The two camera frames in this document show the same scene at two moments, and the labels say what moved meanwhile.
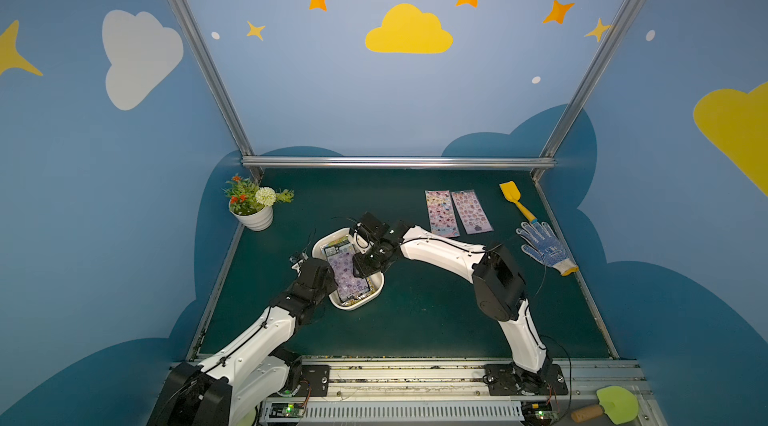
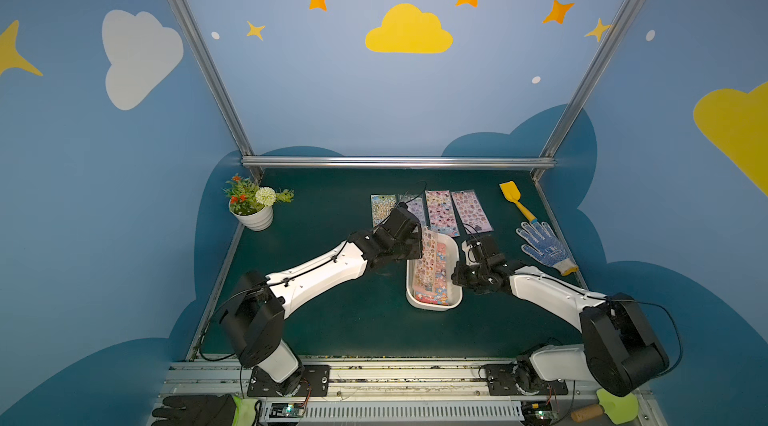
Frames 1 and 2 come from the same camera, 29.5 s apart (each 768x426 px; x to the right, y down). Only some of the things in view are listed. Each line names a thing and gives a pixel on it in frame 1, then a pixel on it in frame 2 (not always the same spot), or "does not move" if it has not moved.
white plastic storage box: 375,282 to 455,293
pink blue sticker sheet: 441,211 does not move
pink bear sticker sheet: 471,212 does not move
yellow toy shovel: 512,193 does not move
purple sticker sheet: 340,258 to 415,205
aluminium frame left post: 204,54 does not move
